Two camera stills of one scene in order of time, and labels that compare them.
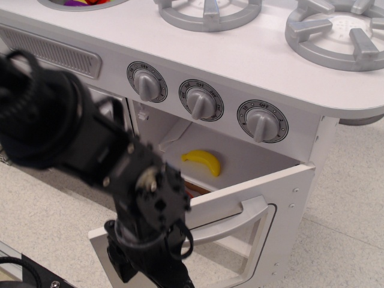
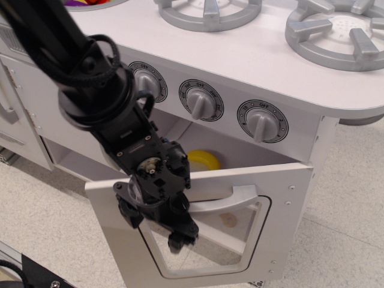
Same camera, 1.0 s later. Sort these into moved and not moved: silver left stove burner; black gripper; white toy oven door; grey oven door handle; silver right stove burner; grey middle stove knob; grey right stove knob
Moved: grey oven door handle; white toy oven door; black gripper
Not moved: grey middle stove knob; silver right stove burner; grey right stove knob; silver left stove burner
